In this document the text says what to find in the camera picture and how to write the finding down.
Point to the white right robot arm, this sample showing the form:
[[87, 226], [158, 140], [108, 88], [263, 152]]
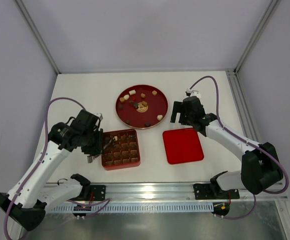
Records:
[[259, 162]]

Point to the square red box lid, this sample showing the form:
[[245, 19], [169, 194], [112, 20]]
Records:
[[182, 146]]

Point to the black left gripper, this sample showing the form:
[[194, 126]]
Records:
[[95, 144]]

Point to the white heart chocolate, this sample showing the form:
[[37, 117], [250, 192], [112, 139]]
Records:
[[160, 116]]

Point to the cream round chocolate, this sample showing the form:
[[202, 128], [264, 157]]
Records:
[[126, 96]]

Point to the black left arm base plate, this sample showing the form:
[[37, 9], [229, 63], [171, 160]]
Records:
[[92, 192]]

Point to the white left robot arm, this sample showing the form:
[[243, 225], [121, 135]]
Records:
[[26, 203]]

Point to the right aluminium frame post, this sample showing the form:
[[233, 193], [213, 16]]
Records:
[[267, 15]]

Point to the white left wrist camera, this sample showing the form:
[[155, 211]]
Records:
[[99, 115]]

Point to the right side aluminium rail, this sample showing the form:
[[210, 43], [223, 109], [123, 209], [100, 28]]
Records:
[[246, 120]]

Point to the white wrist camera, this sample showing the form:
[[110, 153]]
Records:
[[99, 115], [193, 93]]

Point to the white chocolate top left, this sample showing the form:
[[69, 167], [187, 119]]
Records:
[[132, 92]]

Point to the dark ridged square chocolate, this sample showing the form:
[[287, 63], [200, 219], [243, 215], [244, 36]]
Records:
[[148, 123]]

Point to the aluminium rail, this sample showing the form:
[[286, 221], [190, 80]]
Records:
[[246, 120], [165, 192]]

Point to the aluminium frame post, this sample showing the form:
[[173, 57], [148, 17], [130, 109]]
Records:
[[267, 15], [36, 34]]

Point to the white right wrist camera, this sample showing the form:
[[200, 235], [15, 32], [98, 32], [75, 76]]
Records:
[[193, 93]]

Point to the square red chocolate box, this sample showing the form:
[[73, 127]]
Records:
[[124, 153]]

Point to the slotted grey cable duct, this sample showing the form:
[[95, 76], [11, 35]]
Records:
[[137, 207]]

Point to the left aluminium frame post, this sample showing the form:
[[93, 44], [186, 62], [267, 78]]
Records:
[[36, 34]]

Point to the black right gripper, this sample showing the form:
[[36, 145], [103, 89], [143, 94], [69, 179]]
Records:
[[180, 113]]

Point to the aluminium front rail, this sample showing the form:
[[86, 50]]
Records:
[[165, 192]]

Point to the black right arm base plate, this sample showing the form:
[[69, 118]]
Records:
[[211, 191]]

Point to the round red tray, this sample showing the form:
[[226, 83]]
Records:
[[156, 105]]

